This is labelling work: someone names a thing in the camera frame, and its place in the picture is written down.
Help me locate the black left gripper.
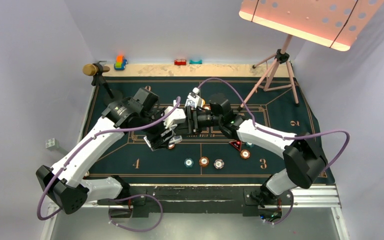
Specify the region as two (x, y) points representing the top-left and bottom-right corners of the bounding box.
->
(137, 107), (176, 149)

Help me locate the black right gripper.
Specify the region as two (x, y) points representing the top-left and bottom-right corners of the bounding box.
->
(175, 105), (223, 137)

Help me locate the green blue chip stack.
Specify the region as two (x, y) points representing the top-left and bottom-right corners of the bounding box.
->
(184, 158), (194, 168)

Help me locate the orange red chip stack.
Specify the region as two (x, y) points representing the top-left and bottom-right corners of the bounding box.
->
(199, 156), (210, 168)

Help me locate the red black all-in triangle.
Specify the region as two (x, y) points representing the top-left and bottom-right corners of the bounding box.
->
(229, 140), (242, 152)

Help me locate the pink blue chip stack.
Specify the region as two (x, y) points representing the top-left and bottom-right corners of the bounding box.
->
(213, 159), (225, 169)

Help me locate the green blue chips pile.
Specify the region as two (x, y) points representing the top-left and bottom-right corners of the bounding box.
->
(245, 142), (254, 148)

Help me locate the blue back playing card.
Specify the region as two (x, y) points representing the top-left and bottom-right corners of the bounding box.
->
(185, 98), (196, 108)

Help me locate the blue white card deck box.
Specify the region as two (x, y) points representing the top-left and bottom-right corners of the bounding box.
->
(143, 135), (183, 151)

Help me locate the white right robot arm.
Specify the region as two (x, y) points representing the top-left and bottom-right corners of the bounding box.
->
(185, 91), (328, 205)

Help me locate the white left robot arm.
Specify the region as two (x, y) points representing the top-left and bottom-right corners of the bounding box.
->
(36, 88), (182, 220)

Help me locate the dark green poker mat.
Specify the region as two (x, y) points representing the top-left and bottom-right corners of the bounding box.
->
(89, 76), (320, 185)

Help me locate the teal toy block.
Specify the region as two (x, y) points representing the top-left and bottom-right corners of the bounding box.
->
(189, 58), (203, 65)

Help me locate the red toy block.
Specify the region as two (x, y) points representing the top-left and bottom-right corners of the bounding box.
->
(173, 58), (188, 66)

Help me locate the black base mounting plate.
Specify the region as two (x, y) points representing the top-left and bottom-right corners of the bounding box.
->
(97, 184), (294, 218)

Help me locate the orange green toy block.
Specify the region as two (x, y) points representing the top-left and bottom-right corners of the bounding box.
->
(113, 55), (128, 71)

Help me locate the gold microphone on stand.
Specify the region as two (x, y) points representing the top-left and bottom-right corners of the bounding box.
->
(82, 62), (123, 106)

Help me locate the grey lego brick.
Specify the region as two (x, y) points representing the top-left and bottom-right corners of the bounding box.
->
(45, 138), (60, 151)

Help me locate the pink music stand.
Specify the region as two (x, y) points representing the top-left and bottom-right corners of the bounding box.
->
(238, 0), (384, 104)

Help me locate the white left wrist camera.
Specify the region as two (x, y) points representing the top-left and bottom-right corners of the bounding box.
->
(163, 106), (186, 129)

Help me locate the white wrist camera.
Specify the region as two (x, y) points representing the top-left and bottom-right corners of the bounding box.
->
(163, 106), (186, 129)
(186, 87), (205, 109)

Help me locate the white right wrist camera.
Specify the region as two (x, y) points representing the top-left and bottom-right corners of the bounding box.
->
(186, 87), (205, 109)

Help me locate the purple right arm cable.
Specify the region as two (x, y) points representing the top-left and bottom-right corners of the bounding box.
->
(197, 77), (351, 225)

